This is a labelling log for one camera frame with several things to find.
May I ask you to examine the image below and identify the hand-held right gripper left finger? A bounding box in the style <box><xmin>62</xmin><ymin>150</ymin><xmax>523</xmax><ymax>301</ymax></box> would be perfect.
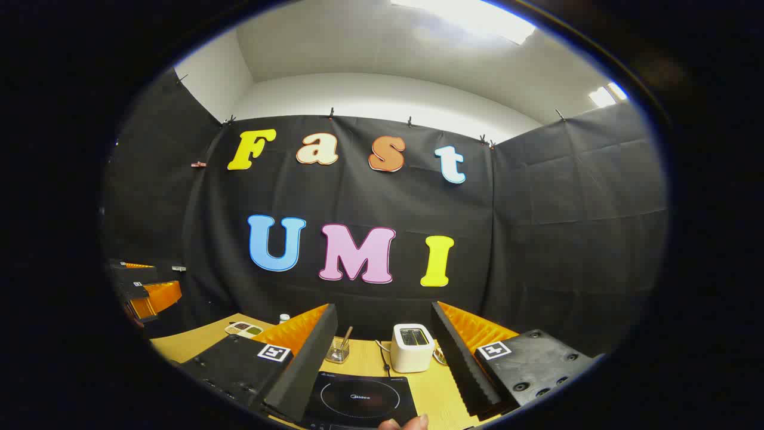
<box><xmin>179</xmin><ymin>303</ymin><xmax>338</xmax><ymax>423</ymax></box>

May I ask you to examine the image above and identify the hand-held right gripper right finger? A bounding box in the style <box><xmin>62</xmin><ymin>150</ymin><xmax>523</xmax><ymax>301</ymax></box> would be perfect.
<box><xmin>430</xmin><ymin>301</ymin><xmax>597</xmax><ymax>420</ymax></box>

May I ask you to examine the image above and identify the black induction cooktop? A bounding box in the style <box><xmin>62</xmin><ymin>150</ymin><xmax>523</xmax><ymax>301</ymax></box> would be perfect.
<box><xmin>301</xmin><ymin>371</ymin><xmax>418</xmax><ymax>430</ymax></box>

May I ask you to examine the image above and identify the white toaster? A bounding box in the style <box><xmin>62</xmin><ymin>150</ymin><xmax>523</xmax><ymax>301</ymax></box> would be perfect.
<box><xmin>391</xmin><ymin>324</ymin><xmax>436</xmax><ymax>374</ymax></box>

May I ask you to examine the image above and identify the white divided seasoning dish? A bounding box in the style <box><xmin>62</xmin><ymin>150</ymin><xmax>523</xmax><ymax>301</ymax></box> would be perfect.
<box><xmin>224</xmin><ymin>321</ymin><xmax>264</xmax><ymax>340</ymax></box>

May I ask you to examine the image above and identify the ceiling light panel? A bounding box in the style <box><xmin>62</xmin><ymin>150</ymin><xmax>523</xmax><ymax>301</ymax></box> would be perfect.
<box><xmin>588</xmin><ymin>82</ymin><xmax>629</xmax><ymax>108</ymax></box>

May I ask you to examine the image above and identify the wire mesh utensil basket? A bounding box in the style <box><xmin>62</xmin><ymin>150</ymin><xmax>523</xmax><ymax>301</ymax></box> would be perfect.
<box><xmin>325</xmin><ymin>337</ymin><xmax>352</xmax><ymax>364</ymax></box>

